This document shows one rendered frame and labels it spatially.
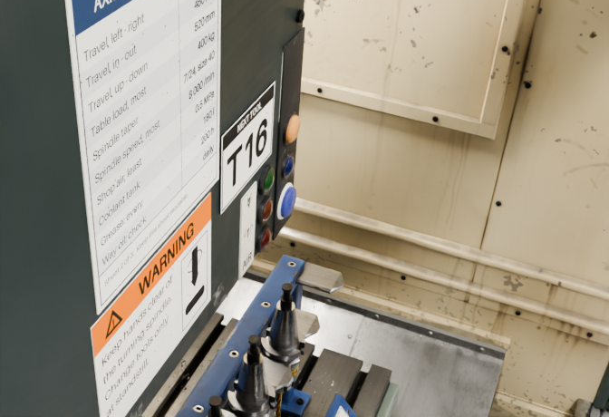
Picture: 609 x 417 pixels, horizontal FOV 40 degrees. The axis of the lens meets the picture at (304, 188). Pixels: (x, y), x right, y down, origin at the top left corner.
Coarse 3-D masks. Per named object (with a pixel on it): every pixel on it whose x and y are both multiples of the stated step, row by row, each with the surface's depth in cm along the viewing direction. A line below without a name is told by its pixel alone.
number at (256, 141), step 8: (264, 112) 67; (264, 120) 67; (256, 128) 66; (264, 128) 68; (248, 136) 65; (256, 136) 67; (264, 136) 68; (248, 144) 65; (256, 144) 67; (264, 144) 69; (248, 152) 66; (256, 152) 68; (264, 152) 69; (248, 160) 66; (256, 160) 68; (248, 168) 67
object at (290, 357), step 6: (300, 336) 120; (264, 342) 119; (300, 342) 120; (264, 348) 118; (270, 348) 118; (300, 348) 120; (264, 354) 119; (270, 354) 118; (276, 354) 117; (282, 354) 117; (288, 354) 117; (294, 354) 118; (276, 360) 118; (282, 360) 118; (288, 360) 118; (294, 360) 119
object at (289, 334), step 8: (280, 312) 115; (288, 312) 115; (280, 320) 116; (288, 320) 116; (272, 328) 117; (280, 328) 116; (288, 328) 116; (296, 328) 118; (272, 336) 118; (280, 336) 117; (288, 336) 117; (296, 336) 118; (272, 344) 118; (280, 344) 117; (288, 344) 117; (296, 344) 119
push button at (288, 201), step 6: (288, 192) 77; (294, 192) 78; (288, 198) 77; (294, 198) 78; (282, 204) 77; (288, 204) 77; (294, 204) 79; (282, 210) 77; (288, 210) 78; (282, 216) 78; (288, 216) 79
